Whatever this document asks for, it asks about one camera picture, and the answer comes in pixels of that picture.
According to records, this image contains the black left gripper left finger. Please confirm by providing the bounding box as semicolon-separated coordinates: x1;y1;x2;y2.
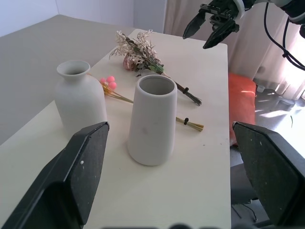
0;121;110;229

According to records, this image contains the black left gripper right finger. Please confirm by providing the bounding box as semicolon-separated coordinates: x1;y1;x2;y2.
232;121;305;227

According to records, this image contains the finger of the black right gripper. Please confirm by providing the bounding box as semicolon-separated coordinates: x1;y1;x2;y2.
183;11;208;40
203;18;240;50

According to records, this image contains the white flared-neck bottle vase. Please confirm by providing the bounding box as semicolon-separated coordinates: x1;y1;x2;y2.
54;60;108;134

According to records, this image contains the white tapered cylinder vase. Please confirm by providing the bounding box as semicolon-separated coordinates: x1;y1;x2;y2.
127;74;178;167

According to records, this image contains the dried flower bouquet with rose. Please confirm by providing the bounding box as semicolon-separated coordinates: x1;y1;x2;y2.
109;29;203;107

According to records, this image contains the orange cushion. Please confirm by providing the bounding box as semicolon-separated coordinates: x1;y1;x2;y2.
228;73;257;146

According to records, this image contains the pink berry stem sprig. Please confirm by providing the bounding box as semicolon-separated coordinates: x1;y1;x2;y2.
87;75;204;132

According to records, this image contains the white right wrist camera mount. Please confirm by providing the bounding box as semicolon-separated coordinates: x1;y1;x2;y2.
234;0;245;19

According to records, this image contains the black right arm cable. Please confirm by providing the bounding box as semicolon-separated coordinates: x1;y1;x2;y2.
264;2;305;71

